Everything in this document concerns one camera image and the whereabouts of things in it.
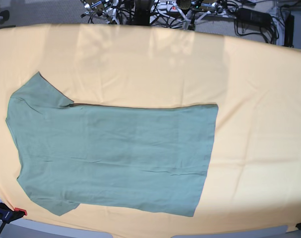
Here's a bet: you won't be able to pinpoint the green T-shirt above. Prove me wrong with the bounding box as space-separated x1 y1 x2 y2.
5 73 218 217

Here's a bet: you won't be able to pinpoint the black center stand pole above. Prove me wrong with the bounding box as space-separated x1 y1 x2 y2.
133 0 152 26

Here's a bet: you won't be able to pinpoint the white power strip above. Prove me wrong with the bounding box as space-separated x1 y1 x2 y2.
154 0 178 13

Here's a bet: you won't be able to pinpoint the yellow tablecloth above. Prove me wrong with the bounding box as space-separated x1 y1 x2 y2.
0 24 301 238

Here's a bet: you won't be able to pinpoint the black power adapter brick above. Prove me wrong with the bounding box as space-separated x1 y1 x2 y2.
237 8 272 27

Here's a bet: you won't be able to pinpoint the black box right background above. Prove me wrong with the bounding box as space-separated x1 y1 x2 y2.
284 14 295 48

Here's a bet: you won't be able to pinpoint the black red left clamp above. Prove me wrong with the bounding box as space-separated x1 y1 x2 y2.
0 202 27 234

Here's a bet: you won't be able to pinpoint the black tangled cables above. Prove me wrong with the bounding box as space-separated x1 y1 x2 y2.
110 0 280 44

